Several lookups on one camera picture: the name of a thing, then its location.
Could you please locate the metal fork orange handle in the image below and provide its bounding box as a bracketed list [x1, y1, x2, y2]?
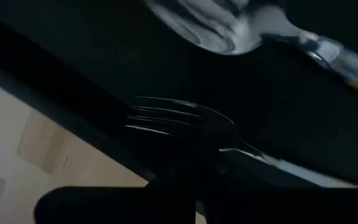
[124, 95, 358, 190]

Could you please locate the metal spoon orange handle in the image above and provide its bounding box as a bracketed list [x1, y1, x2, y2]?
[142, 0, 358, 103]

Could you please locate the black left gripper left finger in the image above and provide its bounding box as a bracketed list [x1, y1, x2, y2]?
[34, 154, 199, 224]

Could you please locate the black plastic tray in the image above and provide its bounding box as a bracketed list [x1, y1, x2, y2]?
[0, 0, 358, 218]

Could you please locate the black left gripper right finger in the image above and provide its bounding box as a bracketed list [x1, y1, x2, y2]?
[197, 148, 358, 224]

